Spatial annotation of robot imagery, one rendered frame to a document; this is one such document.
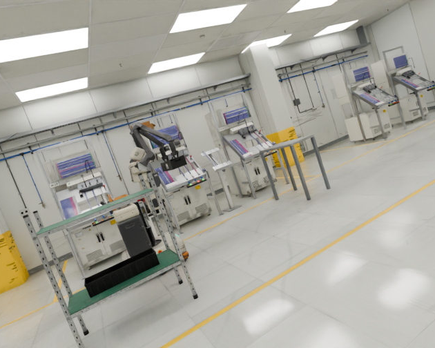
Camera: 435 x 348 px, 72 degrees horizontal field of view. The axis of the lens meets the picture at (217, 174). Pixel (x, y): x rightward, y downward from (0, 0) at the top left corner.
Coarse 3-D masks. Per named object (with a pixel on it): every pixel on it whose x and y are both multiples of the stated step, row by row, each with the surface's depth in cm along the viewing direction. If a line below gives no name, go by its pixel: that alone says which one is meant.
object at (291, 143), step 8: (312, 136) 414; (280, 144) 438; (288, 144) 399; (264, 160) 455; (296, 160) 397; (320, 160) 418; (288, 168) 477; (320, 168) 421; (272, 184) 458; (304, 184) 401; (328, 184) 421; (304, 192) 404
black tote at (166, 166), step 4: (180, 156) 334; (168, 160) 333; (172, 160) 330; (176, 160) 332; (180, 160) 333; (184, 160) 335; (164, 164) 360; (168, 164) 340; (172, 164) 330; (176, 164) 332; (180, 164) 333; (184, 164) 335; (164, 168) 369; (168, 168) 348; (172, 168) 333
